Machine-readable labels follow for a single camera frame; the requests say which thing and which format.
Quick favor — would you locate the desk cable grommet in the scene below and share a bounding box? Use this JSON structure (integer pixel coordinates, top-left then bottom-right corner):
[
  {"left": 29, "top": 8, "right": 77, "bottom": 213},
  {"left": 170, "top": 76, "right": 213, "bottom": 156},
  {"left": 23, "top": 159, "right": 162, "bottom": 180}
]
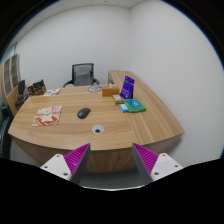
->
[{"left": 92, "top": 125, "right": 104, "bottom": 134}]

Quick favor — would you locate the wooden bookshelf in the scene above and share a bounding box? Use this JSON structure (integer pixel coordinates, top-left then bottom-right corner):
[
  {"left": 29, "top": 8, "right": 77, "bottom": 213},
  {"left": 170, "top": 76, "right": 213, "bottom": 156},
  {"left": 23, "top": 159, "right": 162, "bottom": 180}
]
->
[{"left": 0, "top": 54, "right": 21, "bottom": 115}]

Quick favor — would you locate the wooden office desk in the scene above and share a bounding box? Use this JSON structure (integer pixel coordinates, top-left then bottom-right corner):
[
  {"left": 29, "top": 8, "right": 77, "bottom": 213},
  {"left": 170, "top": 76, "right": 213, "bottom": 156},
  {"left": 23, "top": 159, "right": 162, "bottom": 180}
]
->
[{"left": 9, "top": 70, "right": 184, "bottom": 173}]

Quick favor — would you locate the black mesh office chair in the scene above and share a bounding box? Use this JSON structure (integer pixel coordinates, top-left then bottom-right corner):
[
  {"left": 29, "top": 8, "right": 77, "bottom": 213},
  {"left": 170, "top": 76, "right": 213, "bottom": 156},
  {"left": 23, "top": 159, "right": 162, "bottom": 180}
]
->
[{"left": 64, "top": 63, "right": 99, "bottom": 87}]

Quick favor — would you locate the black side chair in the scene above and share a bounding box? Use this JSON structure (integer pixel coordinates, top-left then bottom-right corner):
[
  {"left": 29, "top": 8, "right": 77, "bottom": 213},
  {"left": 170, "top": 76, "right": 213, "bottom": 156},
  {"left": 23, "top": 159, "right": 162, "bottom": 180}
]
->
[{"left": 15, "top": 80, "right": 29, "bottom": 106}]

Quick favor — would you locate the dark printed box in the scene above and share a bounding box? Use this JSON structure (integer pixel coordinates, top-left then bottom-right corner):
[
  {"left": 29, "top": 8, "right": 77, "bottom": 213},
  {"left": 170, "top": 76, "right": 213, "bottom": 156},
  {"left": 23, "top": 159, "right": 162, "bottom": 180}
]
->
[{"left": 27, "top": 80, "right": 46, "bottom": 96}]

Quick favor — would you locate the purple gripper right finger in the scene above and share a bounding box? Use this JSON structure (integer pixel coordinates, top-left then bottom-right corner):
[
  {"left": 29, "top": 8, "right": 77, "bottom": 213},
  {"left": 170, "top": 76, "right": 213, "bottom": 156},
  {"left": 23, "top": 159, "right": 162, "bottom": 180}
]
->
[{"left": 132, "top": 143, "right": 158, "bottom": 185}]

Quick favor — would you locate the pink patterned mouse pad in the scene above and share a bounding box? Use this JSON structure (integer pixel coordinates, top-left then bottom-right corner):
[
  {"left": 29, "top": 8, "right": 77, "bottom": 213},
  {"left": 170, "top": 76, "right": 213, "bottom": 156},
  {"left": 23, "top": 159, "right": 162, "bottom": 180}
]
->
[{"left": 32, "top": 106, "right": 62, "bottom": 127}]

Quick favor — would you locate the small tan box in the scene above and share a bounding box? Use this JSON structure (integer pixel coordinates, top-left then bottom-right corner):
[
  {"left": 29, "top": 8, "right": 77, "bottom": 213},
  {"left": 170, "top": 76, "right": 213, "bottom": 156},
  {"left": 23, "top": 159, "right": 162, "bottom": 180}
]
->
[{"left": 112, "top": 95, "right": 123, "bottom": 104}]

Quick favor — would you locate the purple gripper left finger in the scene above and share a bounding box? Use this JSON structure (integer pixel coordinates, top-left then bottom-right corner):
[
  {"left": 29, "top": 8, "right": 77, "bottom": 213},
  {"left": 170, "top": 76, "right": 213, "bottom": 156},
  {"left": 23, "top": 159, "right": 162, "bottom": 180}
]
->
[{"left": 64, "top": 144, "right": 91, "bottom": 184}]

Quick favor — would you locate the white green leaflet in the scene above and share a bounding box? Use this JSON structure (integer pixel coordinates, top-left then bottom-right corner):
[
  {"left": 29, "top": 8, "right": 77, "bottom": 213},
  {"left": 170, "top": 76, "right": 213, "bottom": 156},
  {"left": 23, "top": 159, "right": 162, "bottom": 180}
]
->
[{"left": 44, "top": 88, "right": 61, "bottom": 96}]

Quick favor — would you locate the black chair at left edge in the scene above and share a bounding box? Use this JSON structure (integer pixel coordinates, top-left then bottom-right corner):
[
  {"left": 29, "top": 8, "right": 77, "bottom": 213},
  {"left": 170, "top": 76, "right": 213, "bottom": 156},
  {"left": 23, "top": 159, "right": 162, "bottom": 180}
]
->
[{"left": 0, "top": 104, "right": 13, "bottom": 159}]

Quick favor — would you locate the black computer mouse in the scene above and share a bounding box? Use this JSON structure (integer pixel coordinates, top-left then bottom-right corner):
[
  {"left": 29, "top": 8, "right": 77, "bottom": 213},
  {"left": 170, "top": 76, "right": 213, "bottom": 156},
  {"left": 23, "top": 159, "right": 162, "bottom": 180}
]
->
[{"left": 77, "top": 108, "right": 91, "bottom": 119}]

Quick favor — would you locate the small blue box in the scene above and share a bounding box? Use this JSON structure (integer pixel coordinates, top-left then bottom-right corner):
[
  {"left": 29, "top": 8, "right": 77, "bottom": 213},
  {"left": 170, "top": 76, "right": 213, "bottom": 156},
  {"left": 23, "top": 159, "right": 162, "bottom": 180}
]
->
[{"left": 120, "top": 104, "right": 129, "bottom": 112}]

